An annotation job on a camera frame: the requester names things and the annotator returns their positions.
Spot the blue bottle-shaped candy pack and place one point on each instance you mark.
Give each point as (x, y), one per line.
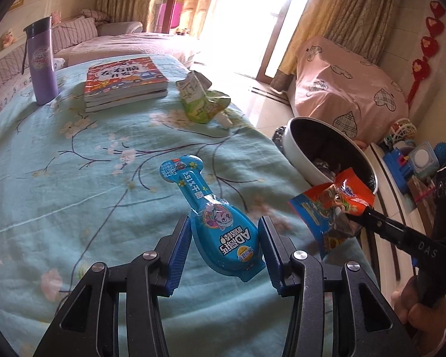
(226, 239)

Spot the right beige curtain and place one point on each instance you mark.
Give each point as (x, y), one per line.
(361, 26)

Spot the person's right hand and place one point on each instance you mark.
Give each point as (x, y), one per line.
(430, 322)

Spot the framed waterfall painting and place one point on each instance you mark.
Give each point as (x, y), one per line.
(16, 4)

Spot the purple water bottle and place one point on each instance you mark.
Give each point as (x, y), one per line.
(40, 57)

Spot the stack of colourful books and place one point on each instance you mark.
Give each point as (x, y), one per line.
(123, 82)

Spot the cream plush toy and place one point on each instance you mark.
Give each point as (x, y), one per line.
(7, 39)

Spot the pile of children's toys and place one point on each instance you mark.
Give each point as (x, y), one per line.
(413, 165)

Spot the black white-rimmed trash bin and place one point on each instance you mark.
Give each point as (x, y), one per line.
(306, 140)

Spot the pink heart-pattern covered furniture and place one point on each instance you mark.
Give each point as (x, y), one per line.
(345, 90)

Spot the orange blue snack bag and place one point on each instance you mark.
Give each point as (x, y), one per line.
(326, 208)

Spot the sofa with striped cushions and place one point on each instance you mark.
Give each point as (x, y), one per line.
(90, 36)

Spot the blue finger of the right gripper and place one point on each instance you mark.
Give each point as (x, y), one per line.
(386, 228)

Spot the red wall ornaments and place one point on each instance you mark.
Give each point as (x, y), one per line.
(429, 47)

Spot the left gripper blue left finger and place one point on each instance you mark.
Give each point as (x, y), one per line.
(177, 252)

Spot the floral turquoise table cloth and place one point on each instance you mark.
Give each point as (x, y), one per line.
(76, 189)

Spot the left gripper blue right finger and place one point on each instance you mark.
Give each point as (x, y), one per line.
(277, 250)

